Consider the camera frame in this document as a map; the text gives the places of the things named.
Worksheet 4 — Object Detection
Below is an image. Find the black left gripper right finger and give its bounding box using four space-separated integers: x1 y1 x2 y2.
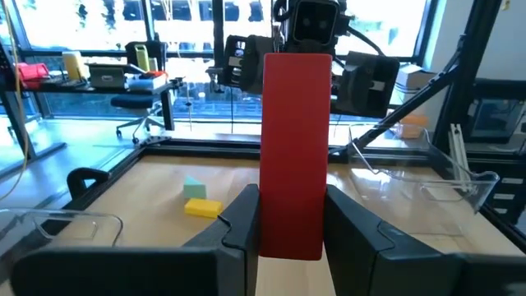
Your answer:
324 184 526 296

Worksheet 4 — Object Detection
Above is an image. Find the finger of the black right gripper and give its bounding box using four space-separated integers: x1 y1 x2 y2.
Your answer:
219 35 268 94
331 51 400 118

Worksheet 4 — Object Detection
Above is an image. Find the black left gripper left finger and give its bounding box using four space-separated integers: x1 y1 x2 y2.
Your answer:
10 183 262 296

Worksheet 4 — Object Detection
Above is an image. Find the teal triangular block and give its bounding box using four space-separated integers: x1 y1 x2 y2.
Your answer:
182 175 208 201

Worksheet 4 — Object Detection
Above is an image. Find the long red block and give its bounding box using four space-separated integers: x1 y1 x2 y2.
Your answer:
258 52 333 261

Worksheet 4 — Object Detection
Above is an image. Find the diagonal black strut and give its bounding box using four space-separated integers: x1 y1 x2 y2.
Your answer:
328 36 468 160

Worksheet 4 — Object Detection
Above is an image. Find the orange box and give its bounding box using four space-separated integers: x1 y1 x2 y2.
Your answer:
399 114 429 140

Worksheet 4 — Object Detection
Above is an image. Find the flat yellow block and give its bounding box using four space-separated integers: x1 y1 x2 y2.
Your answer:
183 197 224 220

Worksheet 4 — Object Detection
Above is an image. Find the clear plastic bin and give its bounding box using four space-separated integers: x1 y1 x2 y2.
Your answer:
348 122 501 215
0 207 125 258

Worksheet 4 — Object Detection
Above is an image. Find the black desk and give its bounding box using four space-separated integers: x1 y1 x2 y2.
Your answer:
24 69 184 132

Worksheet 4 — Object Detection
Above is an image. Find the white flat box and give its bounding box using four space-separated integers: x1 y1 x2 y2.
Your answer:
126 73 168 92

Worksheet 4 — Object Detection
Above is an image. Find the yellow-green container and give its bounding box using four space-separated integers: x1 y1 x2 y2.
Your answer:
134 44 151 72

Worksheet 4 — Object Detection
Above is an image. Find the black office chair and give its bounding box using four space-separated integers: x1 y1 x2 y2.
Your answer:
109 93 165 145

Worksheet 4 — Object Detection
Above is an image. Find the dark monitor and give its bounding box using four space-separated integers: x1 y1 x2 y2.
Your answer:
468 80 526 145

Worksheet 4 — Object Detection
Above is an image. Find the grey box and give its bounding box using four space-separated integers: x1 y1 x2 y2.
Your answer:
87 63 129 90

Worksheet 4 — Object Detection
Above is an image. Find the yellow container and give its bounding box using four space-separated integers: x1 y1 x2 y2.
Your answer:
61 50 90 81

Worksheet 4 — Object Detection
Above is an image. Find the red plastic bin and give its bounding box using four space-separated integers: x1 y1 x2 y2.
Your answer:
16 62 51 90

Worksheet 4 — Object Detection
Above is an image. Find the black pegboard rack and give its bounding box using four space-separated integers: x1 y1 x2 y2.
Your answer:
0 40 38 161

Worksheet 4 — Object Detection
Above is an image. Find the black camera cable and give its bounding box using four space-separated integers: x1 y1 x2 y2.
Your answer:
347 25 386 58

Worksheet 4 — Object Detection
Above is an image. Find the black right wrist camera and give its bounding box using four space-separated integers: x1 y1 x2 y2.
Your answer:
287 0 343 55

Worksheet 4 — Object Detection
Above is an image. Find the black table frame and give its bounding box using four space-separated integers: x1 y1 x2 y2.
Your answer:
40 135 526 256

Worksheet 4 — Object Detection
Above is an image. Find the black frame post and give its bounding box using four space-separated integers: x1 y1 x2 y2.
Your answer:
433 0 505 153

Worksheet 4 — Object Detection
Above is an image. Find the white metal bracket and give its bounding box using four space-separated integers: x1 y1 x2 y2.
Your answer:
446 123 474 194

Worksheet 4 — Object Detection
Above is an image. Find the black clamp handle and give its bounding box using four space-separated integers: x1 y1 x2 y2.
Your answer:
66 166 112 201

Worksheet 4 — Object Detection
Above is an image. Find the yellow hanging cable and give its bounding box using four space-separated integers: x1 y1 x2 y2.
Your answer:
0 0 30 202

